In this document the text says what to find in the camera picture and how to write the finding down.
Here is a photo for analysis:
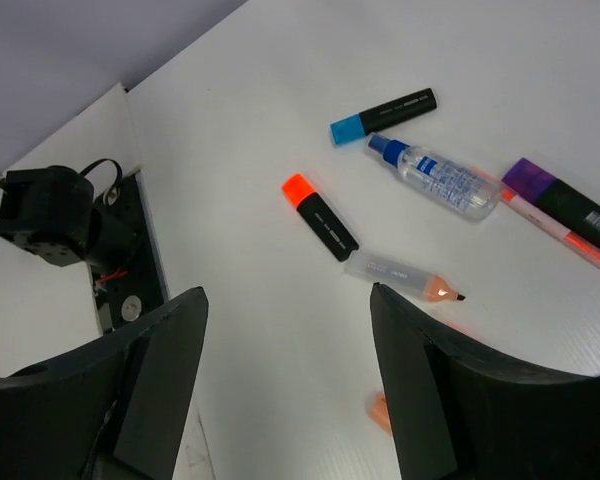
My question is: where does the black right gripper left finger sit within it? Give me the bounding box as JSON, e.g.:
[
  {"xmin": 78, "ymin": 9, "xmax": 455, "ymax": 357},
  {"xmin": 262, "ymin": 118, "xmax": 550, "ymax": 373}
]
[{"xmin": 0, "ymin": 287, "xmax": 209, "ymax": 479}]

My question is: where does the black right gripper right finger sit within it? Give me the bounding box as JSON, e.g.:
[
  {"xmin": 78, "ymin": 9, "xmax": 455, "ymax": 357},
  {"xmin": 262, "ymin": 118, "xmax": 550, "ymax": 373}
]
[{"xmin": 370, "ymin": 283, "xmax": 600, "ymax": 479}]

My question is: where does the pink orange thin pen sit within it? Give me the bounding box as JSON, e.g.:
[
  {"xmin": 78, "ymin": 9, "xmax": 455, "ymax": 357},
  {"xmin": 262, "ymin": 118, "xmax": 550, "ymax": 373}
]
[{"xmin": 501, "ymin": 184, "xmax": 600, "ymax": 270}]

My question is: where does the purple capped black highlighter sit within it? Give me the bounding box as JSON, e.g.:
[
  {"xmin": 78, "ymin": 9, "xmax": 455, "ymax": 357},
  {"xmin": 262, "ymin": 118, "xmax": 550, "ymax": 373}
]
[{"xmin": 502, "ymin": 158, "xmax": 600, "ymax": 249}]

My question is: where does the orange capped black highlighter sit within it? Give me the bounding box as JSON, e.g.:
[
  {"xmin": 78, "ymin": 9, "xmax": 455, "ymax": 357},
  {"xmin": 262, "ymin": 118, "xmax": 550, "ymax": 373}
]
[{"xmin": 282, "ymin": 174, "xmax": 360, "ymax": 263}]

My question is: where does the blue capped black highlighter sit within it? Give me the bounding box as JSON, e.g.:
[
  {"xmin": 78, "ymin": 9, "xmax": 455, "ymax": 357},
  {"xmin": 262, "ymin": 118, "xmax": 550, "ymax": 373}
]
[{"xmin": 330, "ymin": 88, "xmax": 437, "ymax": 146}]

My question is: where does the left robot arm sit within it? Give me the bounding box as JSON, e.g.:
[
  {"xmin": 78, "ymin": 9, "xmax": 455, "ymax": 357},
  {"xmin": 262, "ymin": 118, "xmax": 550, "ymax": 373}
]
[{"xmin": 0, "ymin": 158, "xmax": 141, "ymax": 274}]

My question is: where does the orange highlighter cap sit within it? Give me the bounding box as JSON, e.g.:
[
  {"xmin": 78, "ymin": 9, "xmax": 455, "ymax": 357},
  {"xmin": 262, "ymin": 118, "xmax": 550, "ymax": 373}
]
[{"xmin": 365, "ymin": 392, "xmax": 393, "ymax": 435}]

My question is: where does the clear uncapped orange highlighter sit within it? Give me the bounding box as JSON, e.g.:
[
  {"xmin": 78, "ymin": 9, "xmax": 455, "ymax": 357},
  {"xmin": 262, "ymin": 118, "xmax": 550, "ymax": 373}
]
[{"xmin": 344, "ymin": 250, "xmax": 466, "ymax": 303}]

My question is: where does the clear spray bottle blue cap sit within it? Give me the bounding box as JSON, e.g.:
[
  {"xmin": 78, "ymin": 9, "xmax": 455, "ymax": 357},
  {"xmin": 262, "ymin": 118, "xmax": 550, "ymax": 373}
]
[{"xmin": 367, "ymin": 133, "xmax": 502, "ymax": 222}]

